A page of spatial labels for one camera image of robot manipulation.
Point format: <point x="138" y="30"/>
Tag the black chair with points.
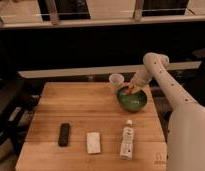
<point x="14" y="100"/>

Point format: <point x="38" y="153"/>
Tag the green ceramic bowl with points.
<point x="131" y="102"/>

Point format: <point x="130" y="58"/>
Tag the clear plastic cup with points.
<point x="116" y="81"/>

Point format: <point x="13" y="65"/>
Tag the white plastic bottle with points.
<point x="126" y="149"/>

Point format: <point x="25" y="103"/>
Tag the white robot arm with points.
<point x="186" y="128"/>

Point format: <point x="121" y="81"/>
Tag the small red orange pepper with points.
<point x="128" y="91"/>

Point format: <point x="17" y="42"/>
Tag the black remote control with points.
<point x="64" y="134"/>

